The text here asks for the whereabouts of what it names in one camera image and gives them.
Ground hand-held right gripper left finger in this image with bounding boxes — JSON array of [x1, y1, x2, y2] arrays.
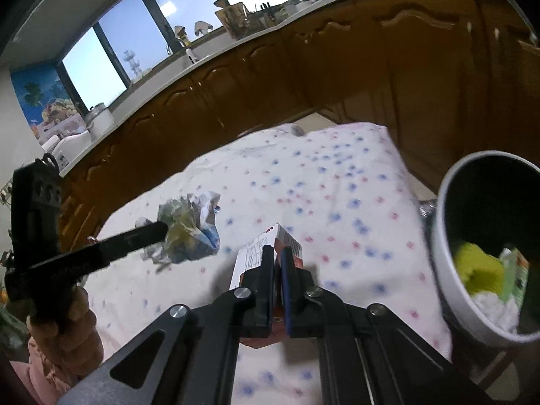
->
[[57, 245, 277, 405]]

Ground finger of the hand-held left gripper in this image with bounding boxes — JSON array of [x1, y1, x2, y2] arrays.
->
[[86, 220, 170, 264]]

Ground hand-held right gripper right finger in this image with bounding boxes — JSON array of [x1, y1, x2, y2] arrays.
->
[[280, 247, 494, 405]]

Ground silver wrapper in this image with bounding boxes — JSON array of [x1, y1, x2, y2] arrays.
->
[[134, 192, 222, 273]]

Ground white bin with black liner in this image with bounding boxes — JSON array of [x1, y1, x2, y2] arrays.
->
[[429, 151, 540, 349]]

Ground white foam fruit net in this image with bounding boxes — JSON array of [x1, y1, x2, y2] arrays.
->
[[470, 291, 521, 333]]

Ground green juice carton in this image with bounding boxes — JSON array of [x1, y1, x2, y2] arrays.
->
[[498, 248, 530, 304]]

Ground person's left forearm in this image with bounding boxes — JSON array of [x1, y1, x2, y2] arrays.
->
[[8, 337, 81, 405]]

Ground person's left hand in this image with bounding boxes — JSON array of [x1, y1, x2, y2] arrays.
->
[[26, 285, 105, 382]]

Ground white rice cooker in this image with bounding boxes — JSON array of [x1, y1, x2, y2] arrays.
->
[[40, 129, 91, 165]]

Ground white dotted blanket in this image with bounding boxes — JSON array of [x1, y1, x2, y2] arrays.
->
[[78, 121, 454, 405]]

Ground white canister with metal lid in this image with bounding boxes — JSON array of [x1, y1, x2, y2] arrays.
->
[[84, 103, 114, 140]]

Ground kitchen window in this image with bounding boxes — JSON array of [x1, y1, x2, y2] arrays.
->
[[57, 0, 292, 110]]

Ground kitchen faucet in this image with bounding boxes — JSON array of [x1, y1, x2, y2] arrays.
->
[[166, 36, 199, 64]]

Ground white kitchen countertop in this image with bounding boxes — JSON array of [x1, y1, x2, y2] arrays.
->
[[55, 0, 477, 178]]

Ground wooden lower kitchen cabinets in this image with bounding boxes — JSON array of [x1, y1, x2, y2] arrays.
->
[[55, 0, 540, 254]]

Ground beach wall poster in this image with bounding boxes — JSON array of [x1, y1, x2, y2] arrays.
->
[[9, 65, 81, 144]]

